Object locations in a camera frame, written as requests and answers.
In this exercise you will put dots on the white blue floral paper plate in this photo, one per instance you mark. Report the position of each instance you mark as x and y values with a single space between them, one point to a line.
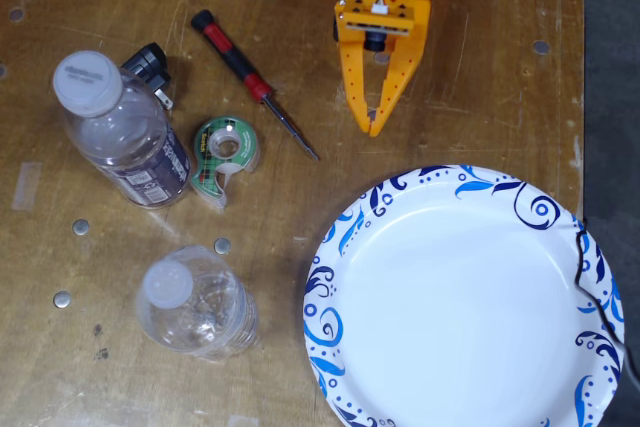
450 307

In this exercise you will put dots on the clear tape piece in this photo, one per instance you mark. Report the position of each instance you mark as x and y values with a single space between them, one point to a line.
242 422
26 186

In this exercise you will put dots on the vitaminwater bottle with dark label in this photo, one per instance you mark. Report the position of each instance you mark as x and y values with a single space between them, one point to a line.
125 127

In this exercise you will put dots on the small clear water bottle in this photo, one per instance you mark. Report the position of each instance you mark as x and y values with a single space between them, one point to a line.
200 307

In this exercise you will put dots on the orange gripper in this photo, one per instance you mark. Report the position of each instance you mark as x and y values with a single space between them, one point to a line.
356 78

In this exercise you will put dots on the green tape dispenser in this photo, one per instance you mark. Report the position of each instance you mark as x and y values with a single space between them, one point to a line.
202 144

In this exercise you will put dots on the wrist camera on orange mount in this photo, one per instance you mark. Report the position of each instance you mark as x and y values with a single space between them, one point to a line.
380 22

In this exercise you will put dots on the red black screwdriver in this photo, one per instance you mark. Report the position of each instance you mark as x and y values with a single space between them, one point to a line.
235 57

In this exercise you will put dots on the black power plug adapter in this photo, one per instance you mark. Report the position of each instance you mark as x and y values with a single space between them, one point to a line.
150 59

